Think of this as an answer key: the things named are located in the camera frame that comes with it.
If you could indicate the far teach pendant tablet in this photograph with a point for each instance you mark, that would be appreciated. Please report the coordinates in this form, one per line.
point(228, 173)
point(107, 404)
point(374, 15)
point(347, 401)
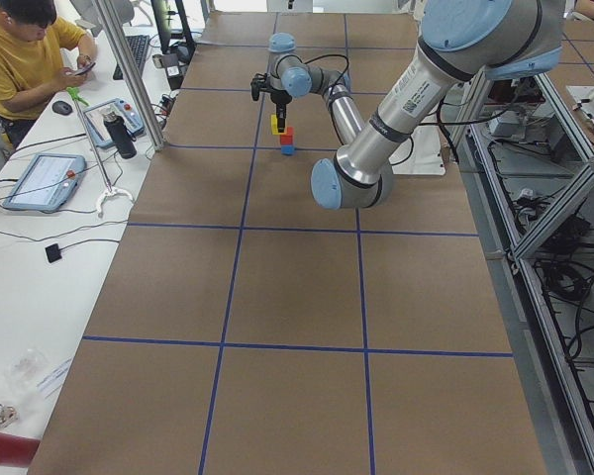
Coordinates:
point(115, 110)

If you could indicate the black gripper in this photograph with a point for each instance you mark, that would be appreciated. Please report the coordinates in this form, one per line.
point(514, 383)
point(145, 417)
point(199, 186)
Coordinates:
point(279, 98)

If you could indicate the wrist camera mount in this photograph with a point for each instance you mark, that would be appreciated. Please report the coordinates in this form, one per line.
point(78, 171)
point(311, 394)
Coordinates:
point(258, 85)

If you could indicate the blue wooden cube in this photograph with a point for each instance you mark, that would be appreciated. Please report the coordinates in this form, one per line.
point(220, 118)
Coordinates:
point(287, 149)

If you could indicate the teach pendant tablet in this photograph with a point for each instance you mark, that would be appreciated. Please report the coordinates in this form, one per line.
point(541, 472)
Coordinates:
point(47, 183)
point(115, 110)

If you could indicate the small black puck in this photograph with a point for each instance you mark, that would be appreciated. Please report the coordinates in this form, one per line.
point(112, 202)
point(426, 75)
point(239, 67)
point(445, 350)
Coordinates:
point(53, 253)

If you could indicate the red cylinder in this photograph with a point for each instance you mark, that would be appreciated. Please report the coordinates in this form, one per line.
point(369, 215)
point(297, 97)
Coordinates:
point(17, 451)

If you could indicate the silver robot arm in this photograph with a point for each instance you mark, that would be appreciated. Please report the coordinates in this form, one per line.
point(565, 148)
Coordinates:
point(503, 39)

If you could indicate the near teach pendant tablet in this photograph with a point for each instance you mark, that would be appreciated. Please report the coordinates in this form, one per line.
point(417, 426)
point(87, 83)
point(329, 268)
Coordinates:
point(47, 183)

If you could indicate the aluminium frame post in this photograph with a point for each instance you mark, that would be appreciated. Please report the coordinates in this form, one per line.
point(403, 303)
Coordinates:
point(112, 26)

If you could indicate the person in yellow shirt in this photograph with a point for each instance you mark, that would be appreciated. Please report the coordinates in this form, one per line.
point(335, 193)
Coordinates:
point(32, 71)

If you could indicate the yellow wooden cube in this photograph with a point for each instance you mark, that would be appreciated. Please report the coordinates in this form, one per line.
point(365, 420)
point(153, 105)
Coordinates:
point(278, 125)

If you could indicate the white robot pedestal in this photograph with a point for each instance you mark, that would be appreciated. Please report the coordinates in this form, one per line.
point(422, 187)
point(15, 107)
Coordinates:
point(420, 154)

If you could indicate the black keyboard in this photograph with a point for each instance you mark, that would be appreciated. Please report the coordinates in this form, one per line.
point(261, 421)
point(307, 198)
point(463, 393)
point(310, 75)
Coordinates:
point(138, 48)

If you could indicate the black water bottle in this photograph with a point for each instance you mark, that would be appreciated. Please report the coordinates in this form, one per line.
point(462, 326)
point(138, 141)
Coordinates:
point(119, 134)

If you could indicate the red wooden cube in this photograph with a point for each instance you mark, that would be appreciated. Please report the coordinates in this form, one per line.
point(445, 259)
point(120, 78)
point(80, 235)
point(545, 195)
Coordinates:
point(287, 137)

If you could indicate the black computer mouse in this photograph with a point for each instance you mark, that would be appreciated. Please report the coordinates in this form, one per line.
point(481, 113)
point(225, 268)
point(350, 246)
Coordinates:
point(62, 108)

